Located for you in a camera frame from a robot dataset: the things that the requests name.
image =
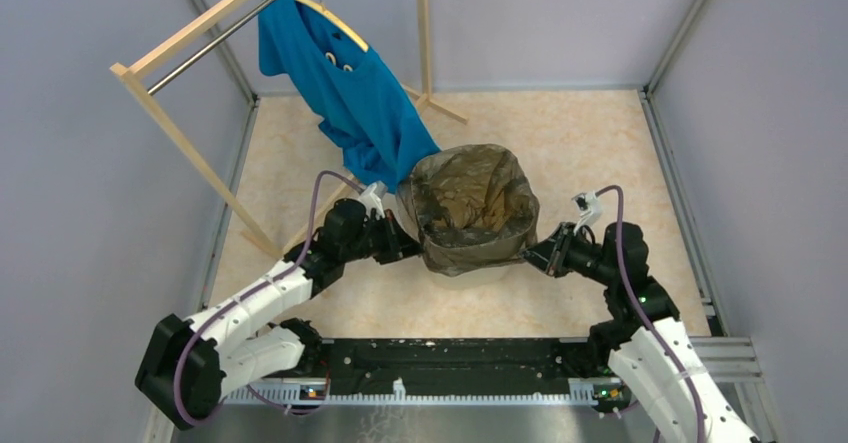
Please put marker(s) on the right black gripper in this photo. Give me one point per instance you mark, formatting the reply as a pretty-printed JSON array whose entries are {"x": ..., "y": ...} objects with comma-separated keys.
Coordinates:
[{"x": 541, "y": 254}]

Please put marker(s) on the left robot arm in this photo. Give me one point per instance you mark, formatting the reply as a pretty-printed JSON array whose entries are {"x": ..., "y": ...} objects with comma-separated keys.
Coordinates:
[{"x": 192, "y": 364}]

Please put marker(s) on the wooden clothes hanger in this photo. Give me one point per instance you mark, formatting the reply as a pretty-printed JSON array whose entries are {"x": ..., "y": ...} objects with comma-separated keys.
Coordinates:
[{"x": 318, "y": 7}]

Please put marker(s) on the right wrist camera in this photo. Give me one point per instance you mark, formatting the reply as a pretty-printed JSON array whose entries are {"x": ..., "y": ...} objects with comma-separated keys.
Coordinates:
[{"x": 590, "y": 209}]

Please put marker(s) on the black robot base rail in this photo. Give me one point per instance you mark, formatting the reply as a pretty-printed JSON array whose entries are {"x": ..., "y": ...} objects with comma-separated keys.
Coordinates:
[{"x": 461, "y": 367}]

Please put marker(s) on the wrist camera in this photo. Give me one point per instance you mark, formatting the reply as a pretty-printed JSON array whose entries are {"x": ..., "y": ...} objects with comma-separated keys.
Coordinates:
[
  {"x": 590, "y": 209},
  {"x": 372, "y": 200}
]

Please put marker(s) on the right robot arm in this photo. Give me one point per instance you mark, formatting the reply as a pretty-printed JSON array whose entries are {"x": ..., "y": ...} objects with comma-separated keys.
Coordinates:
[{"x": 645, "y": 344}]

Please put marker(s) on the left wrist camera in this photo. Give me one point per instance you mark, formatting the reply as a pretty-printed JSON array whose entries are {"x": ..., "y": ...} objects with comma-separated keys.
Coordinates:
[{"x": 372, "y": 200}]

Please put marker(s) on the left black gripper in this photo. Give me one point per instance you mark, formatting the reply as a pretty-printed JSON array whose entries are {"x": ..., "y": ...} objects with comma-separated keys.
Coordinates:
[{"x": 398, "y": 244}]

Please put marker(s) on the blue t-shirt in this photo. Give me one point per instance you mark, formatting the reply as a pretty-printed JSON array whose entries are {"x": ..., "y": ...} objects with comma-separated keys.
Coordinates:
[{"x": 365, "y": 111}]

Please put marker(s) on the cream plastic trash bin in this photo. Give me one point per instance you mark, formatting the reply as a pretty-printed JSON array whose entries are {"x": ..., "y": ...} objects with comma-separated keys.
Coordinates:
[{"x": 471, "y": 279}]

